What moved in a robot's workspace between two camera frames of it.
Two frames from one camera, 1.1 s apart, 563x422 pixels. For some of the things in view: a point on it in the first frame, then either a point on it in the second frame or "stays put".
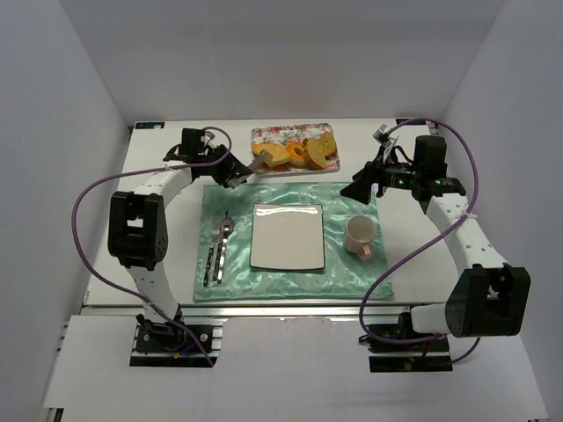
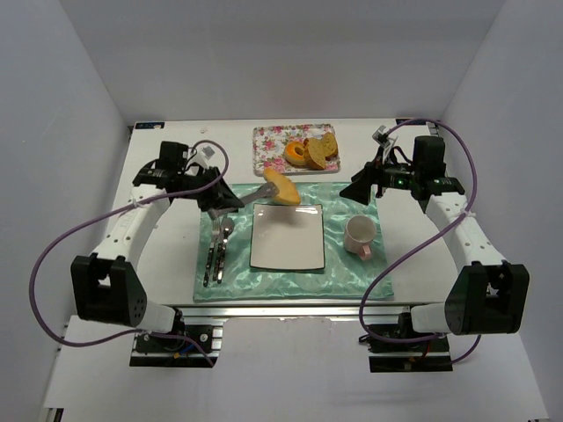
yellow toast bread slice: [280, 154] → [288, 192]
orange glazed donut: [296, 159] stays put
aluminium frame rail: [373, 310] stays put
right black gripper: [371, 177] stays put
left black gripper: [230, 168] → [215, 189]
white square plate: [287, 236] stays put
